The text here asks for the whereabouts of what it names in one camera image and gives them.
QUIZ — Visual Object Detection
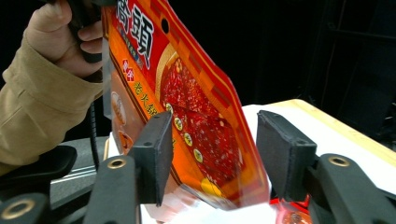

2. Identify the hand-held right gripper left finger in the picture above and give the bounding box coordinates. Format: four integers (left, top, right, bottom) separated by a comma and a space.
127, 110, 175, 208

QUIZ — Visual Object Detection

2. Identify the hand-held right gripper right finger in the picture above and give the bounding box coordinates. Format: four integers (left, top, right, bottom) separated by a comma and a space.
256, 109, 318, 203

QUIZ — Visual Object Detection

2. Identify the orange red seasoning packet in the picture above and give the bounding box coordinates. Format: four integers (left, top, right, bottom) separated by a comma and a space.
101, 0, 272, 210

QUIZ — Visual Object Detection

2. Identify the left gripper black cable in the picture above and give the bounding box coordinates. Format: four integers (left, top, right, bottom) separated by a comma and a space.
88, 100, 101, 172

